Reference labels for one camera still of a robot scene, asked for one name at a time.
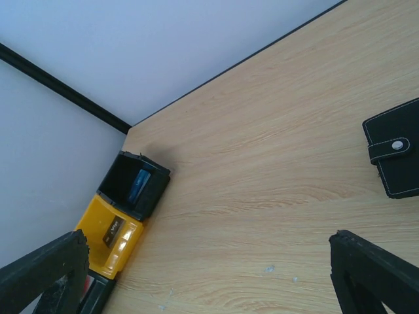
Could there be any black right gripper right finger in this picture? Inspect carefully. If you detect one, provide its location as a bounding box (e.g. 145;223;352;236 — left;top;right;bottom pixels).
329;230;418;313

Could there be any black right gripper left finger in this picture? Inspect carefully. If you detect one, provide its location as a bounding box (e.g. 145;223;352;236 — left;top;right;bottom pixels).
1;230;89;313

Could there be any black card holder wallet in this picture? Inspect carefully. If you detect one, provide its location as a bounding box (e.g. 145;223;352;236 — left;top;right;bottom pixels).
362;98;418;199

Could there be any red white card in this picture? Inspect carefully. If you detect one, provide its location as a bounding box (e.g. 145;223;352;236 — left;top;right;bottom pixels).
83;275;94;294

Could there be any black VIP card in bin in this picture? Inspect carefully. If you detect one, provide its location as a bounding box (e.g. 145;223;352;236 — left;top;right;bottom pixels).
102;216;125;249

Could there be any blue card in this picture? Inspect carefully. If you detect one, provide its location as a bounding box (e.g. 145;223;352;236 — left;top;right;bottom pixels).
128;169;151;203

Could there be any black plastic bin near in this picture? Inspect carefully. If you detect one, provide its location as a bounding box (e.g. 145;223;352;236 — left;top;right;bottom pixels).
77;270;117;314

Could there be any black plastic bin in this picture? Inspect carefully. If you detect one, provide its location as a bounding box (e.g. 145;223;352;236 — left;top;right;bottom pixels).
77;270;117;314
97;151;170;222

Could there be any yellow plastic bin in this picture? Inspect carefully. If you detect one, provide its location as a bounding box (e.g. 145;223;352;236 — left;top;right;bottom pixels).
75;194;144;280

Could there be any black plastic bin far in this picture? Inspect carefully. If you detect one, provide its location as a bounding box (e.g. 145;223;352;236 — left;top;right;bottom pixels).
97;151;170;222

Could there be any black frame post left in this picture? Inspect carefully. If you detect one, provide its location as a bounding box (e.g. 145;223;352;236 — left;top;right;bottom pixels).
1;44;131;135

